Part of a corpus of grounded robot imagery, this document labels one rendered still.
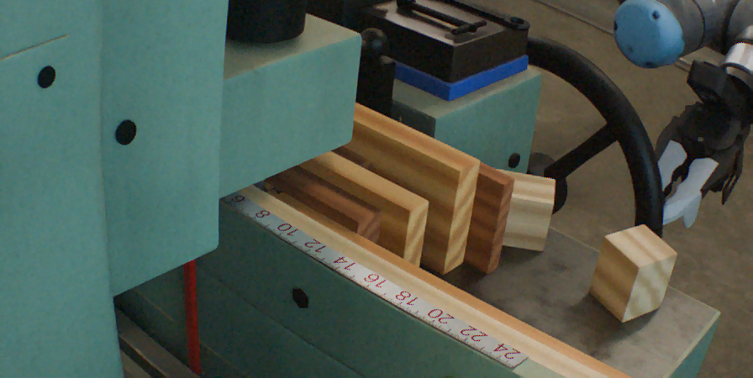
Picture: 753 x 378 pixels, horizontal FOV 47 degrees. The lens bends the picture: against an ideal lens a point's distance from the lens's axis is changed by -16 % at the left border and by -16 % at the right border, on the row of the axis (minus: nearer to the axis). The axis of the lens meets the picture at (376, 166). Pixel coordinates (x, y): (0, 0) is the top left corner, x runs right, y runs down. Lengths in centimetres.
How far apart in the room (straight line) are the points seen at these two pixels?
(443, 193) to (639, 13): 44
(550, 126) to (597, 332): 243
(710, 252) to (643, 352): 198
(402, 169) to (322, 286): 12
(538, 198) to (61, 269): 35
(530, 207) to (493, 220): 4
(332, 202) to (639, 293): 19
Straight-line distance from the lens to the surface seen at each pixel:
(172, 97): 43
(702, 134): 95
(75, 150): 35
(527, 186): 64
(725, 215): 275
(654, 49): 96
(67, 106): 34
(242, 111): 51
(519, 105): 74
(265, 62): 52
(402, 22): 69
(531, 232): 63
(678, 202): 90
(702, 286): 239
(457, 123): 67
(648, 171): 81
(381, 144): 60
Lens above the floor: 124
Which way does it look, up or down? 28 degrees down
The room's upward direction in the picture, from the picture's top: 6 degrees clockwise
